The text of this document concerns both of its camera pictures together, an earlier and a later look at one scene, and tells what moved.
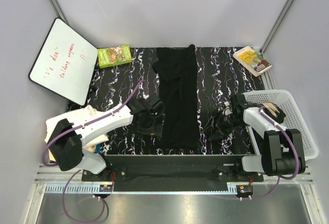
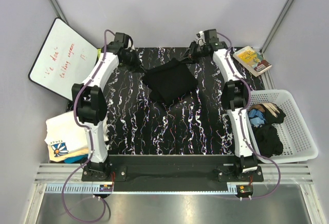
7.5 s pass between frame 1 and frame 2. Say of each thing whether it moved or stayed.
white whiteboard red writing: stayed
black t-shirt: moved
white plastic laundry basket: stayed
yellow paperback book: stayed
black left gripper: moved
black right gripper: moved
